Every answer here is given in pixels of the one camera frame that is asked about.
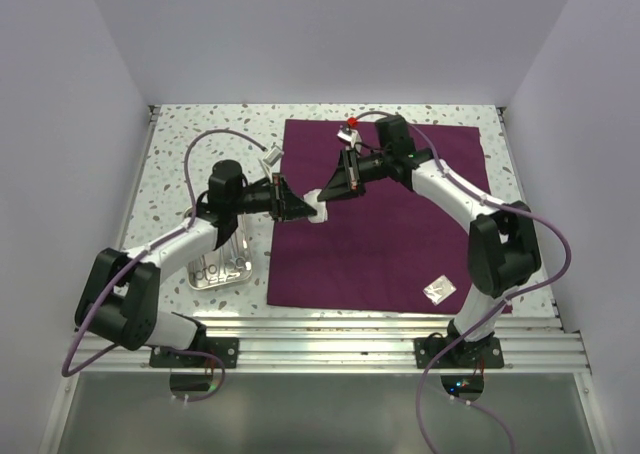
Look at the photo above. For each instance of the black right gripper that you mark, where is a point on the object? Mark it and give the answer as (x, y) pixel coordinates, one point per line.
(346, 179)

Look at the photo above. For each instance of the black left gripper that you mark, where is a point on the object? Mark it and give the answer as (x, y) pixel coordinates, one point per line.
(284, 204)

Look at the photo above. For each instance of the steel forceps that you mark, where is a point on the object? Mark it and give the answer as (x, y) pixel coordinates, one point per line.
(216, 267)
(235, 251)
(199, 269)

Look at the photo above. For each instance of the purple cloth mat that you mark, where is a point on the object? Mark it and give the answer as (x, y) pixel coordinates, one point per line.
(376, 252)

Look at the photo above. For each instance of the steel instrument tray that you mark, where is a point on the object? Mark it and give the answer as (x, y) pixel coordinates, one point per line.
(230, 264)

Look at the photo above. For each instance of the clear plastic sachet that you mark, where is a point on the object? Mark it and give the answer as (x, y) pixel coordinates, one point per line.
(439, 290)

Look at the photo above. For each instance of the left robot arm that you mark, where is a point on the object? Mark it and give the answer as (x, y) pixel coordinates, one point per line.
(120, 302)

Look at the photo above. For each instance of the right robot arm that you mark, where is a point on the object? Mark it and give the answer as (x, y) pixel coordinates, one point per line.
(502, 246)

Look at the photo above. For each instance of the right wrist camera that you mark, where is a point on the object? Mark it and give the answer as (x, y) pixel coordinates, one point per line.
(348, 134)

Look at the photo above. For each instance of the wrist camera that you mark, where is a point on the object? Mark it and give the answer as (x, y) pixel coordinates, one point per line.
(348, 134)
(272, 156)

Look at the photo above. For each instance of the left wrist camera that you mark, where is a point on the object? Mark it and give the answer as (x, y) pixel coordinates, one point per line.
(272, 156)

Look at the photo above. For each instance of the aluminium rail frame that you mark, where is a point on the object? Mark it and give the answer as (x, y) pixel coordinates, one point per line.
(312, 380)

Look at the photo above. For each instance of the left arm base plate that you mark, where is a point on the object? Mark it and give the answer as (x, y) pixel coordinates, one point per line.
(225, 349)

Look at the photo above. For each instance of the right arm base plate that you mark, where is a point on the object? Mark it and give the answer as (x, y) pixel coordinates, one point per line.
(485, 354)

